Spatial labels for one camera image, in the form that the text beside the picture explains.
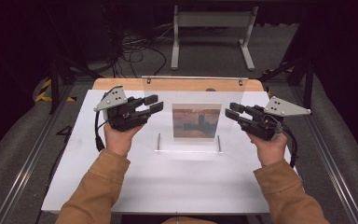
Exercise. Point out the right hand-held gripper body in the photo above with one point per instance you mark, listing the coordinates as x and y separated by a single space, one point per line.
261 124

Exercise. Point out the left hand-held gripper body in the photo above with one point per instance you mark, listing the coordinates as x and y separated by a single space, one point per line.
122 115

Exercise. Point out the painting print card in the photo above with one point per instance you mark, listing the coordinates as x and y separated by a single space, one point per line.
195 121

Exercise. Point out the person's left hand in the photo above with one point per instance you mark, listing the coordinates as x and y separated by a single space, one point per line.
119 141

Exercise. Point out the person's right hand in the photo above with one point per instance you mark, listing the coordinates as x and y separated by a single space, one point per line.
272 152

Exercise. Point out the wooden table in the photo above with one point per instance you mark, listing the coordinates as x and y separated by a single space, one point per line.
255 84

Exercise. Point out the black metal stand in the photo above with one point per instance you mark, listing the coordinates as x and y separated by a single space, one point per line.
54 87
307 90

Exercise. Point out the white board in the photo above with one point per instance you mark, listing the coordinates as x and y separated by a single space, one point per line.
167 186

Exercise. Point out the white metal stand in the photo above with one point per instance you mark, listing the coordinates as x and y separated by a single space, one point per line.
214 19

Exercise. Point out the person's tan clothed lap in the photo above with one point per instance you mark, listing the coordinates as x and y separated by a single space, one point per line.
186 221

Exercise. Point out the metal floor rail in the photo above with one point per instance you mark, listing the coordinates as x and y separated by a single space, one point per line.
28 161
326 168

